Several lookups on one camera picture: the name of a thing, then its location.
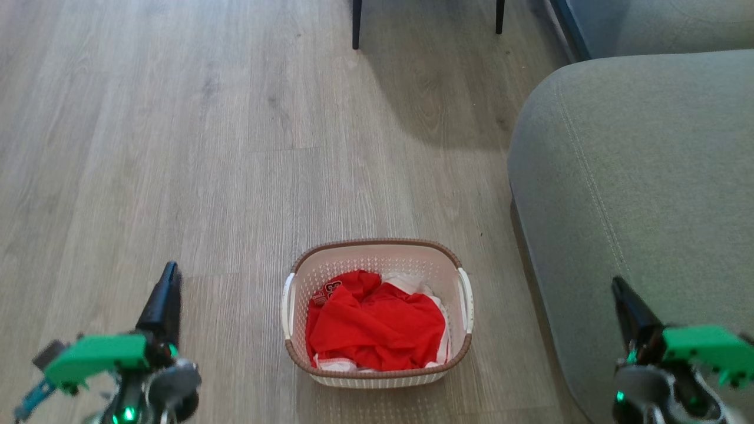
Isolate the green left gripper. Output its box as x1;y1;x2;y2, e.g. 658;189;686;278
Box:
32;261;182;413

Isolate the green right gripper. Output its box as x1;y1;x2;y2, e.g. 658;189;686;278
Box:
611;277;754;390

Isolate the white laundry basket brown rim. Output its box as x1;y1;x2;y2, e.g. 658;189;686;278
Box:
281;238;474;389

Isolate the red garment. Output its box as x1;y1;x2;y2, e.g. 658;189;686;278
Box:
305;270;447;372

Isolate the white garment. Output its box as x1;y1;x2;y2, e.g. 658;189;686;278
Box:
312;272;452;373

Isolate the grey sofa seat cushion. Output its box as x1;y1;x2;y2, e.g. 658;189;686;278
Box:
551;0;754;62

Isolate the blue cable clip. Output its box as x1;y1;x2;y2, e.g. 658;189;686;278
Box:
14;379;55;422

